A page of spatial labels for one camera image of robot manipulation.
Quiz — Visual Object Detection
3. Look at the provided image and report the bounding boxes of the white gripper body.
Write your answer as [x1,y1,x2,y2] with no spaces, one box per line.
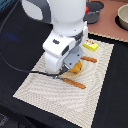
[43,26,88,72]

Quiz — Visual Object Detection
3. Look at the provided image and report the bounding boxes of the orange bread loaf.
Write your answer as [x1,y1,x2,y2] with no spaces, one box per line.
[69,61,82,73]

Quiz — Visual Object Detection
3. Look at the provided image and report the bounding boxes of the yellow butter box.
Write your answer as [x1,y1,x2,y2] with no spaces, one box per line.
[83,39,98,51]

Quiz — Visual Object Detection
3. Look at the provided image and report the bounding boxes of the grey pot with handles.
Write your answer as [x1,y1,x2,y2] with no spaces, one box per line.
[84,1,104,24]

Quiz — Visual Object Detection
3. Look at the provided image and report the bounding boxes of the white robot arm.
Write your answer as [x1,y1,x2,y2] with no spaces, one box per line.
[21,0,88,73]

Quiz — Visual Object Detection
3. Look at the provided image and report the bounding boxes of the pink stove board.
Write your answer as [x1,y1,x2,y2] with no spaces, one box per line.
[88,0,128,42]

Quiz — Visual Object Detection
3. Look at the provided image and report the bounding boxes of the beige woven placemat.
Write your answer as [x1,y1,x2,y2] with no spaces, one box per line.
[14,40,114,128]

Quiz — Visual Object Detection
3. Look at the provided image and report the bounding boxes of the beige bowl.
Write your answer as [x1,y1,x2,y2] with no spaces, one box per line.
[118,4,128,30]

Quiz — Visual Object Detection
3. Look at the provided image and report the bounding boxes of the knife with wooden handle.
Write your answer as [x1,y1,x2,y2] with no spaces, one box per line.
[81,56,97,63]

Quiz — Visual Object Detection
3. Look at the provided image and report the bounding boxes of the fork with wooden handle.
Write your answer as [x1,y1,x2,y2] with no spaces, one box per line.
[46,72,87,90]

